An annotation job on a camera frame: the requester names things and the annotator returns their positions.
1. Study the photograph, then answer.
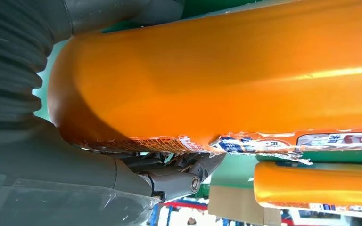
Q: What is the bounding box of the red bar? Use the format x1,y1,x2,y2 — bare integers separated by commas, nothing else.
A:
162,201,208,211

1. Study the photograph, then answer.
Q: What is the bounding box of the brown cardboard box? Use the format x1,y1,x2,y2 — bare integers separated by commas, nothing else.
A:
208,186,282,226

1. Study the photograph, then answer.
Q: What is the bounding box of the white printed leaflet stand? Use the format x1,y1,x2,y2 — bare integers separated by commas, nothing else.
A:
288,208,362,226

